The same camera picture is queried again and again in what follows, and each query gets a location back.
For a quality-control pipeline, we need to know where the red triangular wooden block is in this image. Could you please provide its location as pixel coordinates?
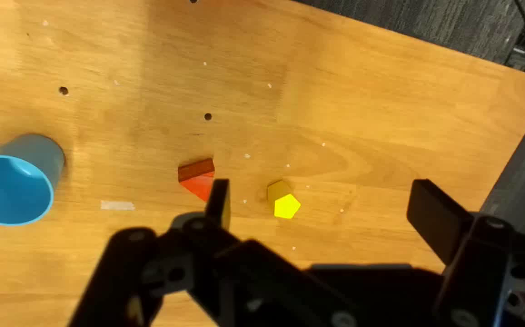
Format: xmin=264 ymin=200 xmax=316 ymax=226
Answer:
xmin=177 ymin=157 xmax=218 ymax=204

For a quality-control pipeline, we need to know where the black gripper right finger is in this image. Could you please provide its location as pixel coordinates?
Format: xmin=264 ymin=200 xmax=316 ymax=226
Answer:
xmin=405 ymin=179 xmax=525 ymax=327

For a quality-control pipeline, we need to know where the yellow pentagon wooden block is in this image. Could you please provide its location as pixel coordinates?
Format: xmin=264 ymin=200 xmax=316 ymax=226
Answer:
xmin=266 ymin=179 xmax=304 ymax=222

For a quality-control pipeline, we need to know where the white tape strip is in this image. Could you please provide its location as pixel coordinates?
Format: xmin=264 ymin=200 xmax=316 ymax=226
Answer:
xmin=98 ymin=199 xmax=138 ymax=213

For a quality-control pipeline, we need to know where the light blue plastic cup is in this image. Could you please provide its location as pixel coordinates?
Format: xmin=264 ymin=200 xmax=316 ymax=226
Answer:
xmin=0 ymin=133 xmax=68 ymax=229

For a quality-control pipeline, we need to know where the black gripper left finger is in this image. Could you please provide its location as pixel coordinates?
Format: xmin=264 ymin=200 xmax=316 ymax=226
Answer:
xmin=68 ymin=177 xmax=360 ymax=327

